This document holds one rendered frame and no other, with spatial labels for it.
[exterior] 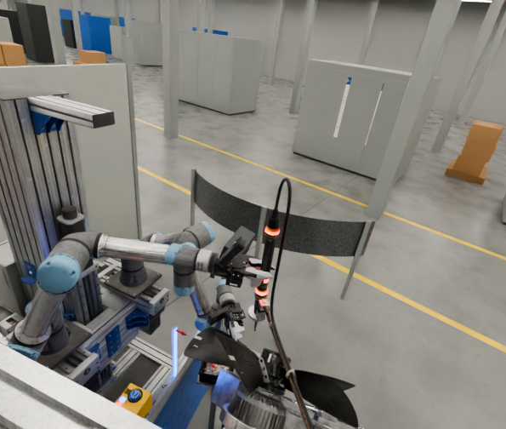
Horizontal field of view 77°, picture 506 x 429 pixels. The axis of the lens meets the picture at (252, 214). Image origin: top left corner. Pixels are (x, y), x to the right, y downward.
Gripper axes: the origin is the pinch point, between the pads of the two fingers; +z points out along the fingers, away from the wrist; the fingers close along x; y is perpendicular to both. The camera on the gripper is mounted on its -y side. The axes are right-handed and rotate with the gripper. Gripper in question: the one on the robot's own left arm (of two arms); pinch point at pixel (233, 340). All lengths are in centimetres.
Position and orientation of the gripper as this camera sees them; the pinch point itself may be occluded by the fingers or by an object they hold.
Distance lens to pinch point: 145.6
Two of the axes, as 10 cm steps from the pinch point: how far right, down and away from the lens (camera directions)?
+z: 2.7, 5.0, -8.2
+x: -2.2, 8.6, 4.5
